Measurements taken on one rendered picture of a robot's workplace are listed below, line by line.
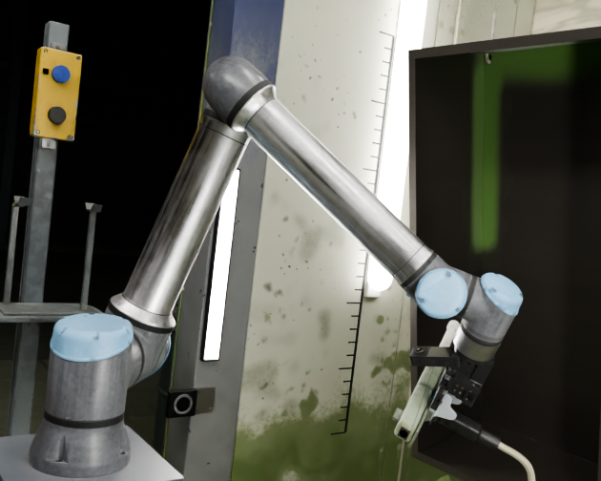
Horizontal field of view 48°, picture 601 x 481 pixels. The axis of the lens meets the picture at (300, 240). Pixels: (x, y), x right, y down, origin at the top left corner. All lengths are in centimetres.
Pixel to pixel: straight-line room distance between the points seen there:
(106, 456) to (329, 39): 161
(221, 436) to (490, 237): 110
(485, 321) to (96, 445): 78
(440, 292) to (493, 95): 107
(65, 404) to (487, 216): 141
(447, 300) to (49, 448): 78
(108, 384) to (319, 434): 139
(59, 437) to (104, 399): 10
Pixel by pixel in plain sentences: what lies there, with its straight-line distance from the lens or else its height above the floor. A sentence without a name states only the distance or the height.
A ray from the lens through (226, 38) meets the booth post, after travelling 227.
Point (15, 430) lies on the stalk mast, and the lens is 234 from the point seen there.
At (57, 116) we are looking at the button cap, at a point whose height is 136.
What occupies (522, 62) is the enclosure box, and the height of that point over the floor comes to 167.
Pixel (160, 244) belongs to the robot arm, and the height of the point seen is 107.
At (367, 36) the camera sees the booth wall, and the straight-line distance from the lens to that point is 256.
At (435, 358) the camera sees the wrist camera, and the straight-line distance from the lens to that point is 150.
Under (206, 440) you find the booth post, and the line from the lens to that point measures 236.
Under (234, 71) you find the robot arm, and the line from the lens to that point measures 130.
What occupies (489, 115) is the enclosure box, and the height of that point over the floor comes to 152.
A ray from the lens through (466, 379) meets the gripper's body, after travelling 151.
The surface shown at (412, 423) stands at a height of 75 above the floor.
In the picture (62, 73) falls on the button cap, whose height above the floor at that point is 148.
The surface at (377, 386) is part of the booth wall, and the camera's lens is 273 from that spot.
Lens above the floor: 118
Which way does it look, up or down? 3 degrees down
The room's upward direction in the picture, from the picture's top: 7 degrees clockwise
